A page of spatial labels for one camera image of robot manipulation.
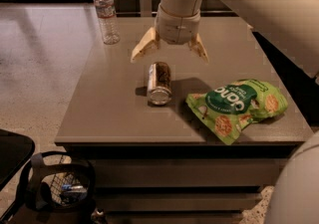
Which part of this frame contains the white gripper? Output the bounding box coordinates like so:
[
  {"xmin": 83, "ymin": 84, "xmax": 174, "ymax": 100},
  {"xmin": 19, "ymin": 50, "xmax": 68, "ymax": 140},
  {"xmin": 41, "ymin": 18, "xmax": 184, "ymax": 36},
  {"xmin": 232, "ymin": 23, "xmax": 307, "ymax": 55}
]
[{"xmin": 131, "ymin": 5, "xmax": 209, "ymax": 63}]

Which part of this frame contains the orange drink can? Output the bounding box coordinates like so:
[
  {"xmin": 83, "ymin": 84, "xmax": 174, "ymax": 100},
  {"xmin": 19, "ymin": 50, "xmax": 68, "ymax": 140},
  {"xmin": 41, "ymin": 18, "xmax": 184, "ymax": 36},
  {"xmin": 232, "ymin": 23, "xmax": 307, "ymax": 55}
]
[{"xmin": 147, "ymin": 62, "xmax": 172, "ymax": 106}]

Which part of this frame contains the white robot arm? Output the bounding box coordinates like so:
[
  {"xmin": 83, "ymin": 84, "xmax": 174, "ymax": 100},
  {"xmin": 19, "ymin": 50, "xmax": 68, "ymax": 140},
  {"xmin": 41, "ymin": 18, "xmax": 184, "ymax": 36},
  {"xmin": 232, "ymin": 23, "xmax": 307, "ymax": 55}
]
[{"xmin": 132, "ymin": 0, "xmax": 319, "ymax": 224}]

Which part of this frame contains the clear plastic water bottle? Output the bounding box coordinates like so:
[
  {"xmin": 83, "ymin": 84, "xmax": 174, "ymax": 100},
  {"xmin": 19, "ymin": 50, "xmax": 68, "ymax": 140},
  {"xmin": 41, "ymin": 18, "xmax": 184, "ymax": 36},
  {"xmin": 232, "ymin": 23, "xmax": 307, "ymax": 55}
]
[{"xmin": 94, "ymin": 0, "xmax": 121, "ymax": 45}]

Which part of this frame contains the green snack bag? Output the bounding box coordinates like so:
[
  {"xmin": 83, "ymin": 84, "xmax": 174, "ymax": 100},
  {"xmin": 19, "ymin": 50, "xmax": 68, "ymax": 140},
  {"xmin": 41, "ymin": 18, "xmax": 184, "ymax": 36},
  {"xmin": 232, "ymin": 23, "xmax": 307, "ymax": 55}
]
[{"xmin": 185, "ymin": 79, "xmax": 288, "ymax": 145}]

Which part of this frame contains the grey drawer cabinet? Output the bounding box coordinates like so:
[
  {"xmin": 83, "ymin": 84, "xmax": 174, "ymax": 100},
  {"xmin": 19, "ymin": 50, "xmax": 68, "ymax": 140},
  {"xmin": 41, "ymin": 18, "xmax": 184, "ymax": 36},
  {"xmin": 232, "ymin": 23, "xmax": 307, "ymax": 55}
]
[{"xmin": 56, "ymin": 17, "xmax": 312, "ymax": 224}]

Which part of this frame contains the black mesh waste basket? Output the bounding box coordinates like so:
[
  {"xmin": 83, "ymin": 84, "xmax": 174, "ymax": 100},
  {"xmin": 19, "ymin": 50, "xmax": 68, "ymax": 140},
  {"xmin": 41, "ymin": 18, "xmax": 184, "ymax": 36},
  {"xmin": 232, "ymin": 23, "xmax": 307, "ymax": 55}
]
[{"xmin": 14, "ymin": 151, "xmax": 95, "ymax": 224}]

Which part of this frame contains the metal rail on wall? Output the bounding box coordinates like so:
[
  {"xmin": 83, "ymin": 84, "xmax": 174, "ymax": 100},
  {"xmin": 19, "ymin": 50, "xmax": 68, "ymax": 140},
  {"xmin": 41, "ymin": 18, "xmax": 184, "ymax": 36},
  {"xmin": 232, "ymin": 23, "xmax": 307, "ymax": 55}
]
[{"xmin": 117, "ymin": 11, "xmax": 238, "ymax": 17}]

